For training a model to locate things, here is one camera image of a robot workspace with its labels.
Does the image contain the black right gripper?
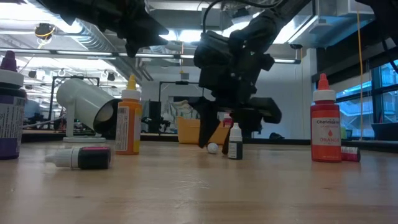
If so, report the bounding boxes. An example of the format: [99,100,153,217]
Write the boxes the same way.
[189,30,282,156]

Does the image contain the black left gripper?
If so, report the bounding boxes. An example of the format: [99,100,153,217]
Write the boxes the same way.
[93,0,170,58]

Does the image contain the small black bottle white cap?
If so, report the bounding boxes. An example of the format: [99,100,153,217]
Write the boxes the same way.
[228,122,244,161]

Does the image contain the large yellow food coloring bottle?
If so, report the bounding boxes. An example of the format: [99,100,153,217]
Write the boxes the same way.
[114,74,143,156]

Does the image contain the large orange food coloring bottle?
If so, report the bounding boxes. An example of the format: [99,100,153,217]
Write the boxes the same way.
[310,73,342,163]

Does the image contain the small red bottle white cap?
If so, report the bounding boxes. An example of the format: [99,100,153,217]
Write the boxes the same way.
[340,146,361,163]

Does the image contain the small bottle pink label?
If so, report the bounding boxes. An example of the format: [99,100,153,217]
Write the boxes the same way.
[45,146,112,170]

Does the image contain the long ceiling light fixture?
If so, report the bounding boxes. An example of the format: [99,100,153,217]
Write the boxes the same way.
[0,47,302,65]

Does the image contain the yellow plastic bin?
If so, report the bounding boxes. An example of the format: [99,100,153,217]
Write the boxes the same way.
[176,116,231,146]

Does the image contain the white cloth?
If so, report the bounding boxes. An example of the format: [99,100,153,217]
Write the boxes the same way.
[163,99,195,118]

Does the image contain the black cabinet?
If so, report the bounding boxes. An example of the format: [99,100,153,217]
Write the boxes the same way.
[147,100,162,133]

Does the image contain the black planter box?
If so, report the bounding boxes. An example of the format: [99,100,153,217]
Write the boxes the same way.
[371,122,398,141]

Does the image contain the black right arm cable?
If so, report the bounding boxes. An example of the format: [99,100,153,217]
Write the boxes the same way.
[201,0,282,34]

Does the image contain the black ceiling device yellow cable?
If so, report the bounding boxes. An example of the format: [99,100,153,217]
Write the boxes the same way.
[34,22,57,41]

